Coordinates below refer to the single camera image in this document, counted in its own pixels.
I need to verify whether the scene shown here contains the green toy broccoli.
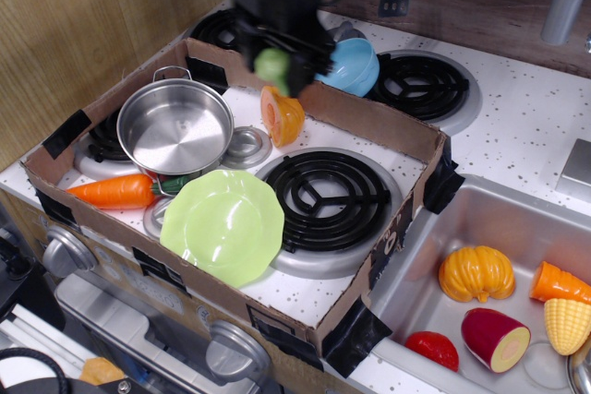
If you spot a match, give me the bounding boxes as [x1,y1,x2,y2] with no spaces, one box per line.
[254,47,290,96]

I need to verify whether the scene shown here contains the light green plastic plate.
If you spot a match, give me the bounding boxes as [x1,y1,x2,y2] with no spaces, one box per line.
[160,170,284,288]

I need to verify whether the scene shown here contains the blue plastic bowl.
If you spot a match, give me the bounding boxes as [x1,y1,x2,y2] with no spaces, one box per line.
[316,38,380,97]

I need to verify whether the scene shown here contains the metal sink basin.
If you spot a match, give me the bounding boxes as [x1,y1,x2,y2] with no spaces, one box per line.
[368,173,591,394]

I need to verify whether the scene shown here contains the black cable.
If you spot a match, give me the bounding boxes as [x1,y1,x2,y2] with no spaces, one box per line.
[0,346,73,394]

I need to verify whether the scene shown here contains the right silver stove knob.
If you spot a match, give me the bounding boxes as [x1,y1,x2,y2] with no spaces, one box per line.
[205,320,271,386]

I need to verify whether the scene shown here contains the left silver stove knob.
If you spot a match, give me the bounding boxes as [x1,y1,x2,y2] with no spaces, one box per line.
[42,226,98,278]

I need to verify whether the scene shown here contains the red toy tomato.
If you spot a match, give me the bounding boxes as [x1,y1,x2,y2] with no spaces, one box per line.
[404,331,460,373]

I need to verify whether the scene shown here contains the front left black burner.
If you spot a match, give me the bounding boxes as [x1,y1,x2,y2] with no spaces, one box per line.
[88,110,130,162]

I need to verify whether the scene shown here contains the small silver centre burner cap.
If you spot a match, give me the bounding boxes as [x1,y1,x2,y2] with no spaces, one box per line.
[222,126,272,170]

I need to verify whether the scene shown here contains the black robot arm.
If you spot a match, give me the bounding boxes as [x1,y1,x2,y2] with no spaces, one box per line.
[232,0,339,98]

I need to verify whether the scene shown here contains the silver metal lid knob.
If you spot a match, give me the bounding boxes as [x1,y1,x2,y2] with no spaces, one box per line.
[329,21,367,43]

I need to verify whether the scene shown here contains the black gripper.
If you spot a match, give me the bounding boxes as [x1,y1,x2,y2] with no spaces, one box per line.
[232,0,334,98]

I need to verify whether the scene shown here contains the orange toy pumpkin in sink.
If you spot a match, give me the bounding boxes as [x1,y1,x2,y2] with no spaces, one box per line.
[438,245,516,304]

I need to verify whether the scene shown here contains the silver oven door handle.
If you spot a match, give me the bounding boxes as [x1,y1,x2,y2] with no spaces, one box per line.
[55,274,264,393]

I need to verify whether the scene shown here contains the orange toy carrot piece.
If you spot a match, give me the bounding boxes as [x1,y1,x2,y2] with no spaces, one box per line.
[529,261,590,304]

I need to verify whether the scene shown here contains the orange toy pumpkin half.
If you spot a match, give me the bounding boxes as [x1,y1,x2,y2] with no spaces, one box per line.
[260,86,306,148]

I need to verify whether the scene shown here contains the back right black burner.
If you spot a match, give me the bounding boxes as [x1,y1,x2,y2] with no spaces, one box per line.
[367,54,470,121]

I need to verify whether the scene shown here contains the stainless steel pot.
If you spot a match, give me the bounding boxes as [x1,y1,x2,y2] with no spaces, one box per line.
[116,66,235,178]

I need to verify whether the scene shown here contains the grey faucet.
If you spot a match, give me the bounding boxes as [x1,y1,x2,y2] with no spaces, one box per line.
[540,0,584,46]

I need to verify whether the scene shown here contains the silver stove knob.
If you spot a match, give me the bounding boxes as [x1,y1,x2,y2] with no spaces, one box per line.
[42,226,98,278]
[205,320,271,386]

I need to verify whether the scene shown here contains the black burner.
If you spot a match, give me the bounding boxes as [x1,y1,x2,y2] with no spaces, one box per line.
[188,8,238,51]
[367,54,470,121]
[257,149,402,254]
[88,110,130,162]

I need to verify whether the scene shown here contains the red toy sweet potato half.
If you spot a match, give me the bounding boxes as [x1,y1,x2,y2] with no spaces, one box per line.
[461,308,531,374]

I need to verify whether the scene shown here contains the orange toy piece bottom left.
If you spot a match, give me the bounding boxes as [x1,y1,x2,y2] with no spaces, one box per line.
[78,357,126,386]

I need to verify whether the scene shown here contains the back left black burner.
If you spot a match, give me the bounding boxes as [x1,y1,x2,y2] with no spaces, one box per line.
[188,8,238,51]

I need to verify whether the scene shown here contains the front right black burner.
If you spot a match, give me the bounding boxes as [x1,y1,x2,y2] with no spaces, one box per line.
[257,149,402,254]

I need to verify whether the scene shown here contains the yellow toy corn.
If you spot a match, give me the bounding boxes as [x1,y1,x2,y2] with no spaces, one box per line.
[544,298,590,356]

